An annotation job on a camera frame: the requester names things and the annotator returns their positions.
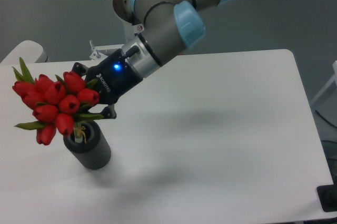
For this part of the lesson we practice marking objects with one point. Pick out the red tulip bouquet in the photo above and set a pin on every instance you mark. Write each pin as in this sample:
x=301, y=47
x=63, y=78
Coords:
x=58, y=106

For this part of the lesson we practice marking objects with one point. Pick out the white metal base bracket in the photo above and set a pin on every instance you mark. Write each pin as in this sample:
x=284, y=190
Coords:
x=102, y=52

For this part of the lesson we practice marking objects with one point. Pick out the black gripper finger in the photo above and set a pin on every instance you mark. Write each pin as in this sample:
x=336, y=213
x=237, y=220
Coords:
x=79, y=69
x=108, y=112

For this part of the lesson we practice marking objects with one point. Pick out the dark grey ribbed vase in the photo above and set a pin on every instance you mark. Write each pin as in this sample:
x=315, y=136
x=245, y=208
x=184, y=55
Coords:
x=96, y=152

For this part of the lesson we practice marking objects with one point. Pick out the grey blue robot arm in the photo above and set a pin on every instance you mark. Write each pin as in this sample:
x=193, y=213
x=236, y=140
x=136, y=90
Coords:
x=170, y=27

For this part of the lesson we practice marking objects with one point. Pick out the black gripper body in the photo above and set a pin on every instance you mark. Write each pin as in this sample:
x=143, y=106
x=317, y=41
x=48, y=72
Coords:
x=114, y=76

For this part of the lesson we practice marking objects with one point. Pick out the white frame at right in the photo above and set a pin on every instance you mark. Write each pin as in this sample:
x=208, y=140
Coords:
x=328, y=88

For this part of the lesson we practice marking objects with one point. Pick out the black device at table edge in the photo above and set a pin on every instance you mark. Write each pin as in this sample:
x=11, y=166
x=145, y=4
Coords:
x=327, y=197

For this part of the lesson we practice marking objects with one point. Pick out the white rounded chair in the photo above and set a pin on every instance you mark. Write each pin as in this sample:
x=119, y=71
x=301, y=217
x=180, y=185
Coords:
x=29, y=51

